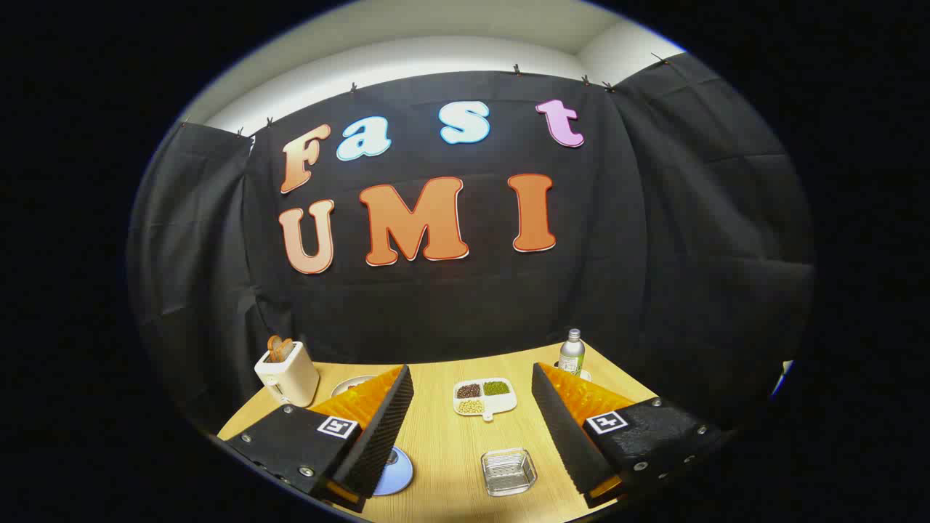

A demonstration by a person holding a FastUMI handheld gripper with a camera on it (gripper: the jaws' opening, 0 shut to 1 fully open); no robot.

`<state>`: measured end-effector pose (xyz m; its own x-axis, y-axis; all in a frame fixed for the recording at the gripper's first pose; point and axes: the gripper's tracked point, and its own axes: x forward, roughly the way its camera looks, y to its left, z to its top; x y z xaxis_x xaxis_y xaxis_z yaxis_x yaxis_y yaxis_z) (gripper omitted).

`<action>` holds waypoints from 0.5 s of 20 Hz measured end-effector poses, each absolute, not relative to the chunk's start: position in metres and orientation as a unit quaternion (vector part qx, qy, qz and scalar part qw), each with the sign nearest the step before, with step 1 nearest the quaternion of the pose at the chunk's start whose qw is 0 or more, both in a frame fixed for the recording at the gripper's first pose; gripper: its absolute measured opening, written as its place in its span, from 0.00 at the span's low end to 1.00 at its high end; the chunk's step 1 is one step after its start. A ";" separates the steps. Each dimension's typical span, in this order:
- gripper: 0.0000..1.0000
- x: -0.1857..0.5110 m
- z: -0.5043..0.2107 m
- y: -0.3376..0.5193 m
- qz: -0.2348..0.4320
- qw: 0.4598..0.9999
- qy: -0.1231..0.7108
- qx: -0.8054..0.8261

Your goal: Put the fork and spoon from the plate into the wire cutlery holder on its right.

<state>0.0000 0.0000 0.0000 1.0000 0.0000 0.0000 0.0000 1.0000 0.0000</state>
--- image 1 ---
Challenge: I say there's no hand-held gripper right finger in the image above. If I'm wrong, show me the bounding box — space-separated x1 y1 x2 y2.
531 362 727 509

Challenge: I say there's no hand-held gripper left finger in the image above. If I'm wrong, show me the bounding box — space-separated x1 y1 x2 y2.
222 365 415 514

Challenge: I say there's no blue round plate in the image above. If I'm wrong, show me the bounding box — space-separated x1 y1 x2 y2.
372 446 415 497

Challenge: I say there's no cream oval plate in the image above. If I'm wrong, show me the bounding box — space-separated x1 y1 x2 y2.
331 375 379 398

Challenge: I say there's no silver bottle green label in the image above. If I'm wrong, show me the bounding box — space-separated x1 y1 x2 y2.
558 328 586 377

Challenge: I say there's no white divided dish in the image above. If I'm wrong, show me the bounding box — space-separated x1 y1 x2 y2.
453 377 518 422

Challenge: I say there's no white toaster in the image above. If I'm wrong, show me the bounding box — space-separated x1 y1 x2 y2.
254 341 320 408

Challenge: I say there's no metal wire cutlery basket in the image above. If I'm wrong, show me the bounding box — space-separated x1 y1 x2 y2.
480 447 538 498

